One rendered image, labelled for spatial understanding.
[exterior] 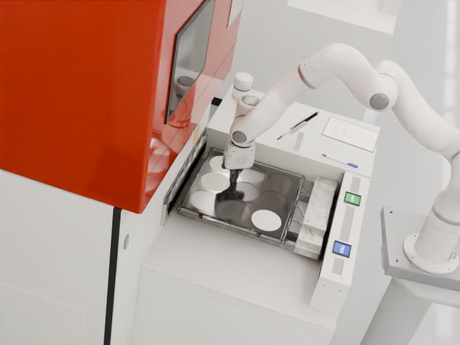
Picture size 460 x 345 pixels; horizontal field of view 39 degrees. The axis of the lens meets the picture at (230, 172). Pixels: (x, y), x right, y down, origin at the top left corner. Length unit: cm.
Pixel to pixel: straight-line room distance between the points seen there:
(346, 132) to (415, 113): 62
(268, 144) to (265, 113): 40
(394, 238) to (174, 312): 80
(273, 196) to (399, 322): 65
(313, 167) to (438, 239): 51
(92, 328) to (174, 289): 28
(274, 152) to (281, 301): 61
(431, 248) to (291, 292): 50
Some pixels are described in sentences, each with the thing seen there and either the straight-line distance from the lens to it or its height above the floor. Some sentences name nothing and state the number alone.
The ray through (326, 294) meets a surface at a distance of 199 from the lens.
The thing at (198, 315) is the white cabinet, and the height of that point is 69.
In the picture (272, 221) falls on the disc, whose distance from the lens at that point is 216.
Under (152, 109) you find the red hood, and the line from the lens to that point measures 142.
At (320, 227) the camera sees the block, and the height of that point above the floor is 91.
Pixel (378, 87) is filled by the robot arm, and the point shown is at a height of 146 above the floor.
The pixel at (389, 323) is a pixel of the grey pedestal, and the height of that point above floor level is 55.
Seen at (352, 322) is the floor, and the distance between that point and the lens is 318.
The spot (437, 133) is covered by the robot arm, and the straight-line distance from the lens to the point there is 201.
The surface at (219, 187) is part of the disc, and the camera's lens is 223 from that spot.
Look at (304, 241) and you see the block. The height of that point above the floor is 91.
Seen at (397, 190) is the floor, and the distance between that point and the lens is 402.
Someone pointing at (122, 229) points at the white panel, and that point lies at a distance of 168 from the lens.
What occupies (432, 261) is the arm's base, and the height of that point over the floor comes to 89.
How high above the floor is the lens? 233
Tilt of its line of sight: 38 degrees down
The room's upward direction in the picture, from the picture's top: 12 degrees clockwise
